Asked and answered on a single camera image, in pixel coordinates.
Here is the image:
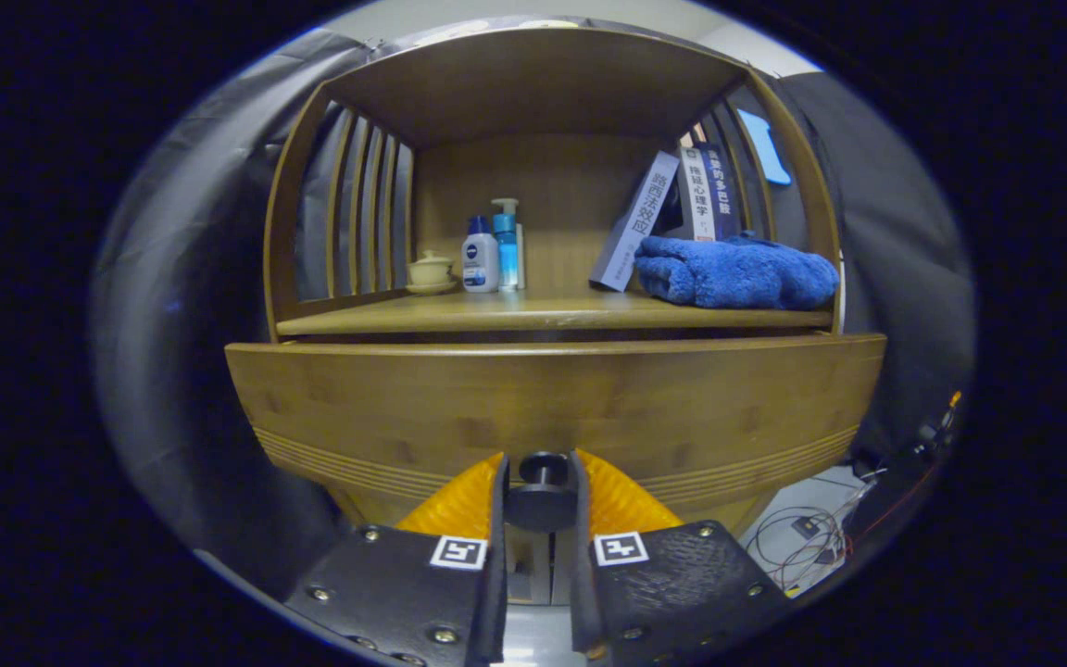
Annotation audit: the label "folded blue towel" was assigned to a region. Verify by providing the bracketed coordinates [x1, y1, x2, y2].
[634, 233, 840, 311]

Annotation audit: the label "tangled floor cables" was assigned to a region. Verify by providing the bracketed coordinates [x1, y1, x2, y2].
[742, 505, 868, 594]

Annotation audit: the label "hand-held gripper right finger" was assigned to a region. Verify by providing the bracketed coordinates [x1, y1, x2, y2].
[571, 448, 794, 667]

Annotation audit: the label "beige teacup with saucer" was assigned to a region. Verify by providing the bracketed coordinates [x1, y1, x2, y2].
[406, 250, 458, 296]

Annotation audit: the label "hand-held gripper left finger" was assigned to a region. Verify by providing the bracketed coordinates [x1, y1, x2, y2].
[283, 451, 508, 667]

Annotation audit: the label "white lotion bottle blue cap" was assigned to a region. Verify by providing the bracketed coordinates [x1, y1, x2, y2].
[461, 216, 500, 294]

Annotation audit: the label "black drawer knob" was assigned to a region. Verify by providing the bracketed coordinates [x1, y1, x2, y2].
[504, 451, 579, 534]

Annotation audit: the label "white spine book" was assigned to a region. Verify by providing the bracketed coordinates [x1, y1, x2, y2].
[677, 146, 718, 242]

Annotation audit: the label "wooden countertop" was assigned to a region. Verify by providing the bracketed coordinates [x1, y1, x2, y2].
[276, 287, 835, 336]

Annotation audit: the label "wooden cabinet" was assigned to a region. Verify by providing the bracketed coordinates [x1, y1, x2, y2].
[223, 23, 888, 608]

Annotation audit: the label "black device with red cable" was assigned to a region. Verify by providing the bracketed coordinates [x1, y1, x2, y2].
[848, 389, 965, 520]

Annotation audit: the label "black backdrop cloth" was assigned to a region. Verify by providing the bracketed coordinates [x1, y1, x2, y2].
[89, 28, 976, 594]

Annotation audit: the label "blue pump bottle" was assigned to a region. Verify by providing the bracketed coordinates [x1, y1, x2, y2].
[491, 198, 525, 292]

